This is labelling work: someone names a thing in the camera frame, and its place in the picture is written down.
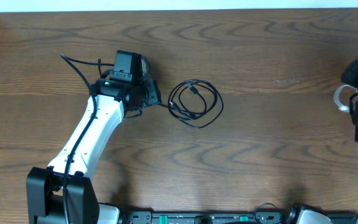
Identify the white USB cable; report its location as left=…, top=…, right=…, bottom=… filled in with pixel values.
left=332, top=83, right=358, bottom=113

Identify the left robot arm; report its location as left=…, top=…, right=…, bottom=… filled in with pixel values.
left=26, top=50, right=161, bottom=223

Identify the black USB cable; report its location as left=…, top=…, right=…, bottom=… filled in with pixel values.
left=158, top=79, right=224, bottom=129

